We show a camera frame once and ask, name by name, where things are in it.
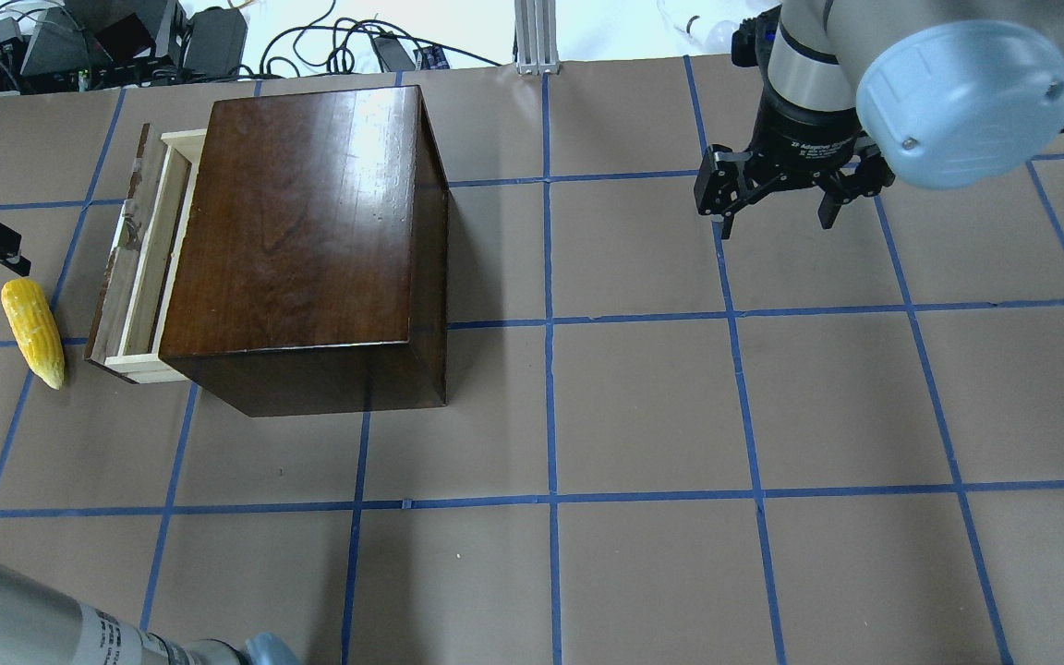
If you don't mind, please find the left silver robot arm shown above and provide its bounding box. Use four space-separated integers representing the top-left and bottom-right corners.
0 223 298 664

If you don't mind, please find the wooden drawer with handle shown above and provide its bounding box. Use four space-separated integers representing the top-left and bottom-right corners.
84 124 207 384

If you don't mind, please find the black power adapter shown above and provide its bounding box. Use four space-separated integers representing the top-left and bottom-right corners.
370 32 417 73

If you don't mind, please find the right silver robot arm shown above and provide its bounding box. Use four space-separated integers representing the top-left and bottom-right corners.
694 1 1064 238

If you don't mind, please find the aluminium frame post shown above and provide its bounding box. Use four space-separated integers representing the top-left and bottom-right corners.
514 0 561 76

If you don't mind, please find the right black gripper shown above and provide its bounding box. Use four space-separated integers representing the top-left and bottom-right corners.
694 88 895 242

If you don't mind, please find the yellow corn cob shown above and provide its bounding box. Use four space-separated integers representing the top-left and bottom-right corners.
0 277 67 390

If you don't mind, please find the dark wooden drawer cabinet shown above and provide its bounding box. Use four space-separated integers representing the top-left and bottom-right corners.
157 87 449 417

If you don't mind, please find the white light bulb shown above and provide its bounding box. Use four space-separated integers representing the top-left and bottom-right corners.
683 14 739 54

